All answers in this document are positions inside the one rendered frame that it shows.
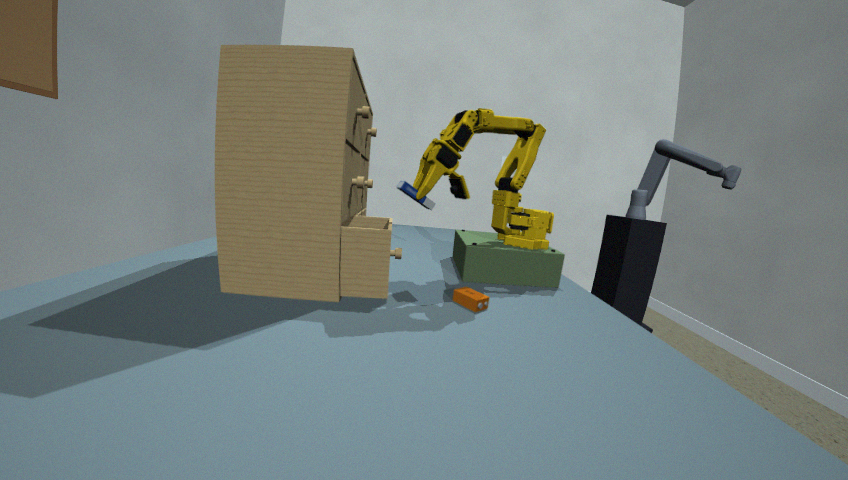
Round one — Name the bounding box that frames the white eraser with blue sleeve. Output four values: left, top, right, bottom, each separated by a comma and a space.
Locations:
397, 181, 436, 210

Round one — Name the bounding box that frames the tan wooden chest of drawers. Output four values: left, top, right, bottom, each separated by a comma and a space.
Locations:
215, 45, 373, 302

